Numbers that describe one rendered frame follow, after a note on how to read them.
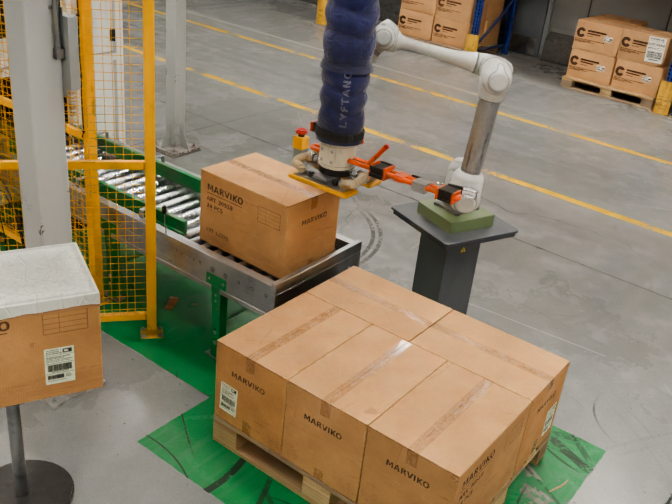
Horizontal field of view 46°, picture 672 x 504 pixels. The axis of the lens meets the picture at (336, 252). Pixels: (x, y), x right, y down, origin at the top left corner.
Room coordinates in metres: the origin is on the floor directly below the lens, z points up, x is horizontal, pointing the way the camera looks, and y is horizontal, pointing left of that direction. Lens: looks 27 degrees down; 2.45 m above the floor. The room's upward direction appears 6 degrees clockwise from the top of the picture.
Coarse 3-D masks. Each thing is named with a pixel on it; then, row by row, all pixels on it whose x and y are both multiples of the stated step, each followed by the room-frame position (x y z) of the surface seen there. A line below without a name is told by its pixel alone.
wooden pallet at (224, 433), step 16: (224, 432) 2.76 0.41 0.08; (240, 432) 2.71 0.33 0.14; (240, 448) 2.74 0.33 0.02; (256, 448) 2.75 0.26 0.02; (544, 448) 2.91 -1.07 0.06; (256, 464) 2.65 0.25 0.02; (272, 464) 2.66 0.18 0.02; (288, 464) 2.55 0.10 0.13; (288, 480) 2.57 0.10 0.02; (304, 480) 2.50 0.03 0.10; (512, 480) 2.62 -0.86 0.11; (304, 496) 2.49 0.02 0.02; (320, 496) 2.45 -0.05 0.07; (336, 496) 2.46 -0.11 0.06; (496, 496) 2.49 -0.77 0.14
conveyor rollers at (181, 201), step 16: (80, 144) 4.91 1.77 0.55; (112, 176) 4.46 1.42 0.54; (128, 176) 4.46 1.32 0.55; (144, 176) 4.55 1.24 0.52; (160, 176) 4.54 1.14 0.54; (144, 192) 4.24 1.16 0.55; (160, 192) 4.31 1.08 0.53; (176, 192) 4.30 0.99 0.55; (192, 192) 4.40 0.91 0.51; (176, 208) 4.07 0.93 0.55; (192, 208) 4.15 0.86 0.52; (192, 224) 3.91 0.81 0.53; (192, 240) 3.69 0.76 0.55; (224, 256) 3.62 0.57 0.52
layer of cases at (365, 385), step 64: (256, 320) 2.99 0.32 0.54; (320, 320) 3.05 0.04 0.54; (384, 320) 3.11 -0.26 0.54; (448, 320) 3.17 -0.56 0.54; (256, 384) 2.67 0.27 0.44; (320, 384) 2.57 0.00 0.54; (384, 384) 2.62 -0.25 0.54; (448, 384) 2.66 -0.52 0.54; (512, 384) 2.71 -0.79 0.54; (320, 448) 2.46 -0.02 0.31; (384, 448) 2.30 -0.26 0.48; (448, 448) 2.27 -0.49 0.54; (512, 448) 2.53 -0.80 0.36
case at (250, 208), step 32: (256, 160) 3.92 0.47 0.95; (224, 192) 3.62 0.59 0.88; (256, 192) 3.49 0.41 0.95; (288, 192) 3.53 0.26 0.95; (320, 192) 3.58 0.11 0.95; (224, 224) 3.61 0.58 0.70; (256, 224) 3.48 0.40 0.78; (288, 224) 3.38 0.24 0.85; (320, 224) 3.57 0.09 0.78; (256, 256) 3.47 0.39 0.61; (288, 256) 3.39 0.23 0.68; (320, 256) 3.60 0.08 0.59
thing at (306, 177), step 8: (288, 176) 3.45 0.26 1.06; (296, 176) 3.43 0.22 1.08; (304, 176) 3.42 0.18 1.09; (312, 176) 3.43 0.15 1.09; (312, 184) 3.37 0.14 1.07; (320, 184) 3.36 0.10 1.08; (328, 184) 3.36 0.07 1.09; (336, 184) 3.35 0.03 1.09; (328, 192) 3.32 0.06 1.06; (336, 192) 3.29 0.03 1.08; (344, 192) 3.29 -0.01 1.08; (352, 192) 3.31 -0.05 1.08
